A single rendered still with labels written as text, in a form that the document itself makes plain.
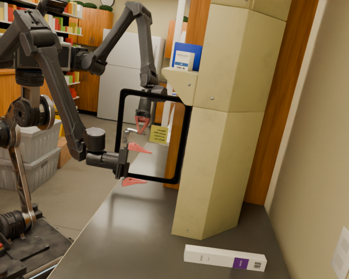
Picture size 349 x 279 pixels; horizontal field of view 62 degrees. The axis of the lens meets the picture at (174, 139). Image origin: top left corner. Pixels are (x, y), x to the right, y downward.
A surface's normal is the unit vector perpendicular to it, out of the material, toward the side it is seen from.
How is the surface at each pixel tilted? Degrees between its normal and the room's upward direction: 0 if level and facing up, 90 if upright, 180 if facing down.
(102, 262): 0
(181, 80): 90
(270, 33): 90
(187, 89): 90
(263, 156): 90
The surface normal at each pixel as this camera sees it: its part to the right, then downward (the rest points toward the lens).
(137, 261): 0.15, -0.95
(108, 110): -0.11, 0.27
